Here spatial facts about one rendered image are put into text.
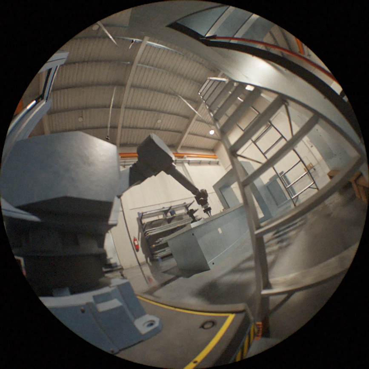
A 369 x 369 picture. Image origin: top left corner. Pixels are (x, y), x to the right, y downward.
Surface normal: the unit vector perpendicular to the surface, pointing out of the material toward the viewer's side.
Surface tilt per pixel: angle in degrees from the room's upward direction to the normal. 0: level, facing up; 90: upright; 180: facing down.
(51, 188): 90
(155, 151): 159
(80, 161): 90
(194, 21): 180
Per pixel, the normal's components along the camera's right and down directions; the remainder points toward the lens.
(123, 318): 0.68, -0.55
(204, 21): 0.39, 0.83
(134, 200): 0.43, -0.54
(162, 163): 0.18, 0.72
